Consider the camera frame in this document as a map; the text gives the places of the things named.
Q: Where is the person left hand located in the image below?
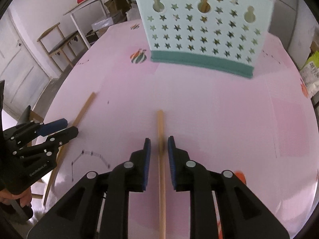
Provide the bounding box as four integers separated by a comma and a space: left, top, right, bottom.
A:
0, 187, 32, 208

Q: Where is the white side table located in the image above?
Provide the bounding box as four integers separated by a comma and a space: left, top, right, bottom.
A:
63, 0, 140, 49

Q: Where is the white door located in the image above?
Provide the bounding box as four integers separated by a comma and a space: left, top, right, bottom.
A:
0, 12, 50, 119

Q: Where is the mint green utensil caddy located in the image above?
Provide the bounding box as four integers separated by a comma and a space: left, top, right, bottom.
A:
136, 0, 275, 78

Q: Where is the wooden chopstick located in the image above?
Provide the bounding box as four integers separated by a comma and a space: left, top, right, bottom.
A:
157, 110, 166, 239
42, 92, 97, 207

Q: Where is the wooden chair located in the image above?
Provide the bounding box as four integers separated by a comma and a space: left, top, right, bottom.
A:
37, 22, 88, 72

